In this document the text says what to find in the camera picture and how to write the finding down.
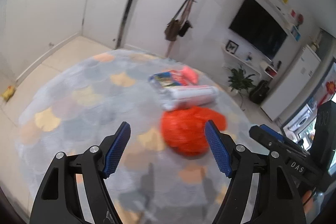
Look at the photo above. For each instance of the black guitar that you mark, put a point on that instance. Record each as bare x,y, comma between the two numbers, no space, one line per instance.
259,93

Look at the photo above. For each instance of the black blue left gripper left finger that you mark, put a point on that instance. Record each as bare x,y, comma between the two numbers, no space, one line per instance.
58,199

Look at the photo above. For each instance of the framed butterfly picture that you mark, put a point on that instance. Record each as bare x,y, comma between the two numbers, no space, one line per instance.
231,47

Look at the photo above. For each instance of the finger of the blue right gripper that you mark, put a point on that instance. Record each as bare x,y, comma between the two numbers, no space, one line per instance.
272,132

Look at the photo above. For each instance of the brown hanging bag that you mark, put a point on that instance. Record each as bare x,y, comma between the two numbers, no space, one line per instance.
173,26

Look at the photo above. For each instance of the orange plastic bag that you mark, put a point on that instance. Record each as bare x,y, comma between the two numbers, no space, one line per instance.
184,130

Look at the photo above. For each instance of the blue colourful snack packet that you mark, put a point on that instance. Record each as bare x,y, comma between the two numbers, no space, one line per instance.
185,76

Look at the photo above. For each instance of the black small hanging bag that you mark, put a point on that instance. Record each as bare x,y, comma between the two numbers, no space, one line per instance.
185,23

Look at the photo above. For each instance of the white wall shelf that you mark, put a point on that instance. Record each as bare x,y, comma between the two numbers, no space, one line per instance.
261,69

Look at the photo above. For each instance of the person's right hand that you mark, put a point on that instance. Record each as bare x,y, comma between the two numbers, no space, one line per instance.
307,201

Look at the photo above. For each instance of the white refrigerator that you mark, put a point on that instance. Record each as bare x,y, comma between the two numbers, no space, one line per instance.
293,83

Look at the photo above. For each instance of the yellow item on floor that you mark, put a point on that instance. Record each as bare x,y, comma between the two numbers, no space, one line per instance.
8,93

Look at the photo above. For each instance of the pastel scallop pattern tablecloth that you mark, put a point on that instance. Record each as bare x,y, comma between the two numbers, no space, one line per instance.
87,102

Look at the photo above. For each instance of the green potted plant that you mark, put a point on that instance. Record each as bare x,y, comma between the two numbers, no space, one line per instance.
239,80

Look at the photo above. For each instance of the white washing machine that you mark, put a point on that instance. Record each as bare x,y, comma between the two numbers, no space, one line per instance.
297,122

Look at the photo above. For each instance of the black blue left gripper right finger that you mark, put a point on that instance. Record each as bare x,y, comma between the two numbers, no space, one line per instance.
265,176

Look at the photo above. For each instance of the pink labelled plastic bottle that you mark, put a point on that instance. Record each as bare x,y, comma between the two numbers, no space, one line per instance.
184,97

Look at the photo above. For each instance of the black wall television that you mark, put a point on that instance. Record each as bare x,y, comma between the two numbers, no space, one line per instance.
254,24

